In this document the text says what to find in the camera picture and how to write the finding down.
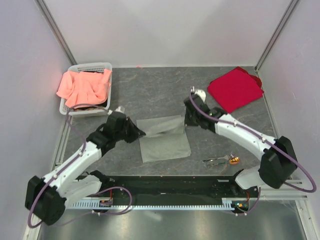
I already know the red folded napkin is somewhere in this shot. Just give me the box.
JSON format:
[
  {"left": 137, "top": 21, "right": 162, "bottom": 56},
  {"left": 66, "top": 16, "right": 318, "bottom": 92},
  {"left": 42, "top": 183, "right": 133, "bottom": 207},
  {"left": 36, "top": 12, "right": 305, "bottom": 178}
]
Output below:
[{"left": 207, "top": 66, "right": 264, "bottom": 114}]

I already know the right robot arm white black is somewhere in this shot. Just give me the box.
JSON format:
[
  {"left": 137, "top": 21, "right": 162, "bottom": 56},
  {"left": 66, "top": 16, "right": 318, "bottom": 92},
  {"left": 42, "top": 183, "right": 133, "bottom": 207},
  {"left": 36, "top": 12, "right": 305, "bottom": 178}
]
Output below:
[{"left": 183, "top": 93, "right": 297, "bottom": 197}]

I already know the white slotted cable duct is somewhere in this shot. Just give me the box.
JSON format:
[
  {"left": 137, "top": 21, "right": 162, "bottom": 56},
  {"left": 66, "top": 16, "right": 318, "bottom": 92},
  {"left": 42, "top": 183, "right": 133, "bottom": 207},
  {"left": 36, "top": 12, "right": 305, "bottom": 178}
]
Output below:
[{"left": 68, "top": 197, "right": 248, "bottom": 211}]

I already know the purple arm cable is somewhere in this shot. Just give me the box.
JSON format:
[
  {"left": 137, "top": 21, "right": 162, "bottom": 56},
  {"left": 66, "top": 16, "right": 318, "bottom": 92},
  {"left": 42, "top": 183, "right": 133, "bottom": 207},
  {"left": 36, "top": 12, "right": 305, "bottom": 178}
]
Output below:
[
  {"left": 26, "top": 103, "right": 111, "bottom": 229},
  {"left": 189, "top": 91, "right": 317, "bottom": 193}
]

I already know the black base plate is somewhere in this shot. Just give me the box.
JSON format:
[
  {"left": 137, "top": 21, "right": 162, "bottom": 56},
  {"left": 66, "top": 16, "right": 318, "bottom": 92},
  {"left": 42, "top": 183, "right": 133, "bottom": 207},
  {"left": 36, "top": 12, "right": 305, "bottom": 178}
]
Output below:
[{"left": 82, "top": 175, "right": 261, "bottom": 201}]

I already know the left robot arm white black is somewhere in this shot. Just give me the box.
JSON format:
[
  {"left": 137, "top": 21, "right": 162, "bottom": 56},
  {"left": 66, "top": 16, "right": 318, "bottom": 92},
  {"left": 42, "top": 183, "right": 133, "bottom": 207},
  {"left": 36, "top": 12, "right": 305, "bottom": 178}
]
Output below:
[{"left": 25, "top": 111, "right": 146, "bottom": 228}]

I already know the aluminium frame post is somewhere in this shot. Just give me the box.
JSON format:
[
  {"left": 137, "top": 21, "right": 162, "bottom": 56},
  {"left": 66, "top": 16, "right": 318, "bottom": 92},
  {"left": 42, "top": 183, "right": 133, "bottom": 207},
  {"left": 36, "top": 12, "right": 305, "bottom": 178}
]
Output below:
[
  {"left": 254, "top": 0, "right": 301, "bottom": 74},
  {"left": 34, "top": 0, "right": 78, "bottom": 65}
]

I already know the left aluminium frame post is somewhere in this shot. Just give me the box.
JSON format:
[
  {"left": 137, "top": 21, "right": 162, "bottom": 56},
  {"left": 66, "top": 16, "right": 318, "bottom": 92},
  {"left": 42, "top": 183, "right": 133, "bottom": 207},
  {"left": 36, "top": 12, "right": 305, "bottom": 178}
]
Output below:
[{"left": 34, "top": 0, "right": 78, "bottom": 65}]

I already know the salmon pink cloth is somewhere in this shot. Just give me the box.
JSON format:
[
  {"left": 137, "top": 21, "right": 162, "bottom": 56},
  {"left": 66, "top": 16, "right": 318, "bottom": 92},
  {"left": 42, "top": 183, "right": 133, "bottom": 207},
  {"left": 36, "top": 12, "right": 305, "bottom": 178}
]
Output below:
[{"left": 56, "top": 68, "right": 112, "bottom": 108}]

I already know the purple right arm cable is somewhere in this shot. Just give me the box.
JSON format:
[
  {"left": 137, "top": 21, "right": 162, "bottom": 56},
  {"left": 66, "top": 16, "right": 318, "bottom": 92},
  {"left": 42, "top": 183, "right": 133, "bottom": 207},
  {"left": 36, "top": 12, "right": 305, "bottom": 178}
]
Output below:
[{"left": 189, "top": 91, "right": 317, "bottom": 193}]

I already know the right aluminium frame post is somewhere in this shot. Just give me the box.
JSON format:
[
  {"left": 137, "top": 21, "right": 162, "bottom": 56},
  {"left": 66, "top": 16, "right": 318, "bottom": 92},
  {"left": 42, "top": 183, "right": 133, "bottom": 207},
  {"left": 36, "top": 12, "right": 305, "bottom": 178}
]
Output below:
[{"left": 254, "top": 0, "right": 301, "bottom": 74}]

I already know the grey cloth napkin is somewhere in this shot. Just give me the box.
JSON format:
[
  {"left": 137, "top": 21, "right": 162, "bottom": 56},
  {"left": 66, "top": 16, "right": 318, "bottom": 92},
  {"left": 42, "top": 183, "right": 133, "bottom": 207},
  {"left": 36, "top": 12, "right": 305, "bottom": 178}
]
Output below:
[{"left": 136, "top": 115, "right": 191, "bottom": 163}]

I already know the silver spoon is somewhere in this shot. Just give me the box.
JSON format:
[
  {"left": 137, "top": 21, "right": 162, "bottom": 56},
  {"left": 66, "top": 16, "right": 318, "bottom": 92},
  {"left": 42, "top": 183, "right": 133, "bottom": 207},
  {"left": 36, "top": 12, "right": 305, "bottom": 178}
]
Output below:
[{"left": 204, "top": 161, "right": 228, "bottom": 168}]

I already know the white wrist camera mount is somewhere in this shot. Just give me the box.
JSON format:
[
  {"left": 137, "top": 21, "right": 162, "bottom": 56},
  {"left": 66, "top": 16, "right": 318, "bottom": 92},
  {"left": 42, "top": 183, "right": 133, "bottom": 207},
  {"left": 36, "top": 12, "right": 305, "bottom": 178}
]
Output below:
[
  {"left": 107, "top": 106, "right": 125, "bottom": 116},
  {"left": 190, "top": 86, "right": 207, "bottom": 102}
]

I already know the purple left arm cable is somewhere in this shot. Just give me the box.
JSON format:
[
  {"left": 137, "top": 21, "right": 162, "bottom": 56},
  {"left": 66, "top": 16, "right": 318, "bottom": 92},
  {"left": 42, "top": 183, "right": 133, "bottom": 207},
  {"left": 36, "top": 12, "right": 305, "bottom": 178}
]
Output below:
[{"left": 26, "top": 103, "right": 111, "bottom": 229}]

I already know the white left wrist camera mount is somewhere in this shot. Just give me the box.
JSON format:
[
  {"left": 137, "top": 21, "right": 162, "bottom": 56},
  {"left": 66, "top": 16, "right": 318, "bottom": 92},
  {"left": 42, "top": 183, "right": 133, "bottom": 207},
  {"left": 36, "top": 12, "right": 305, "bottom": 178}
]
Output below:
[{"left": 107, "top": 106, "right": 125, "bottom": 116}]

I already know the white plastic basket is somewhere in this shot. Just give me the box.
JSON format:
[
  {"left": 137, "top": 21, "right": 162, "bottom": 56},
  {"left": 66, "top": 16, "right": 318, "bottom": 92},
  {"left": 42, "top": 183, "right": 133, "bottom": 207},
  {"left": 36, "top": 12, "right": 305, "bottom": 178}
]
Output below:
[{"left": 59, "top": 62, "right": 113, "bottom": 117}]

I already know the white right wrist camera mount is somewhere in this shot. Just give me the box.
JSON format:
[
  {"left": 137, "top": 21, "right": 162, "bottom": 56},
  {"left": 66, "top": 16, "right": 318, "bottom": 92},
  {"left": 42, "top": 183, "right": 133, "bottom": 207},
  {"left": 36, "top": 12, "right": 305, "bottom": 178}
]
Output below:
[{"left": 190, "top": 86, "right": 207, "bottom": 102}]

